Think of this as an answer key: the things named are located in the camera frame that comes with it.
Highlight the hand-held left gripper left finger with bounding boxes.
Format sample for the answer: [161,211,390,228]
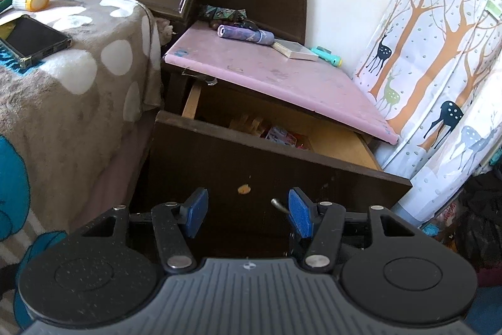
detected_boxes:
[80,188,209,273]

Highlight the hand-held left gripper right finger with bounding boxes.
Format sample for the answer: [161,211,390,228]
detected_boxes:
[288,187,426,273]

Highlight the dark drawer with beige sticker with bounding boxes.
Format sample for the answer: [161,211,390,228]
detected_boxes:
[147,80,413,258]

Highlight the colourful card pack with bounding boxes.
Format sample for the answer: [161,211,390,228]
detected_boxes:
[265,126,299,148]

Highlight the pink bed sheet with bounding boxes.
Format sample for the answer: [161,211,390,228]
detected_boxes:
[89,111,158,219]

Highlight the wooden pieces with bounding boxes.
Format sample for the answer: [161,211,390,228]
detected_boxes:
[229,114,266,136]

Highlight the dark wooden nightstand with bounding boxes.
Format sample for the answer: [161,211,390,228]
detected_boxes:
[129,19,413,255]

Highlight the pink nightstand cover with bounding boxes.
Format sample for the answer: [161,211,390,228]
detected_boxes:
[162,20,399,145]

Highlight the teal flashlight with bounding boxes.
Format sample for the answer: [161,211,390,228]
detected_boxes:
[311,46,343,68]

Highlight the brown spotted blanket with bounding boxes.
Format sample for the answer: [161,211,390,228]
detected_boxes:
[0,0,166,330]

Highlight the dark plaid clothing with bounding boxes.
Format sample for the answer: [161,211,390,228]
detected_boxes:
[442,170,502,273]

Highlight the purple rolled cloth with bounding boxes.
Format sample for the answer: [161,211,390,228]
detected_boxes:
[217,25,277,47]

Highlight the black hair accessory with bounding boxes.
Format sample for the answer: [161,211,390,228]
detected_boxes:
[210,17,260,32]

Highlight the maroon cloth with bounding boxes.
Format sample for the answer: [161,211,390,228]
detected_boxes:
[476,267,502,289]

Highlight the patterned folded cloth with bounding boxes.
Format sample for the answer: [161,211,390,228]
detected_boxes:
[200,4,248,20]

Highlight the deer printed wardrobe cover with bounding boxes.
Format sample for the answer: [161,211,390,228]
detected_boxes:
[350,0,502,226]

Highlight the black smartphone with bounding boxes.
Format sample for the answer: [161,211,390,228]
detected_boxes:
[0,14,73,69]

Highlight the green tag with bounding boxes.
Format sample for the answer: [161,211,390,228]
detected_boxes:
[484,0,502,20]

